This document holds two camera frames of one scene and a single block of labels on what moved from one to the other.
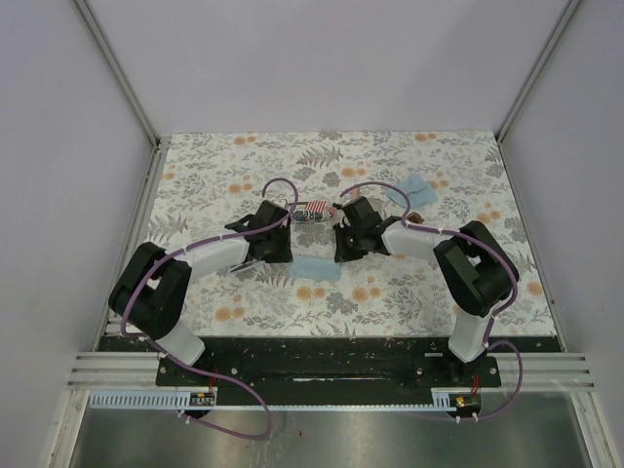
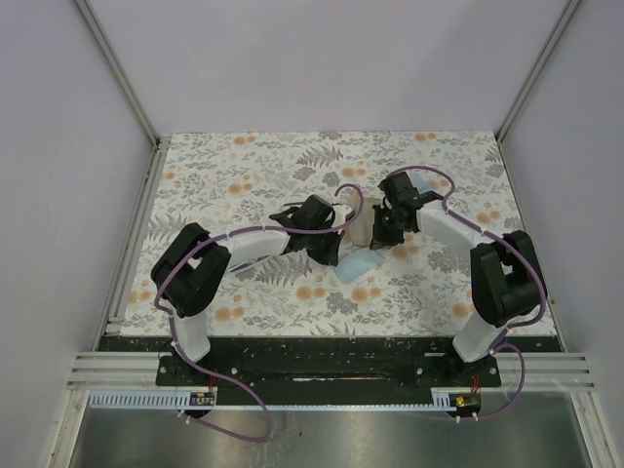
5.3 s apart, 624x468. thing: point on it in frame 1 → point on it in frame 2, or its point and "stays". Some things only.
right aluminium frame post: [537, 67] stays
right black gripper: [342, 253] → [380, 238]
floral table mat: [205, 181] stays
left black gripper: [285, 254] → [331, 256]
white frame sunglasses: [245, 265] stays
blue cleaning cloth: [315, 267] → [358, 263]
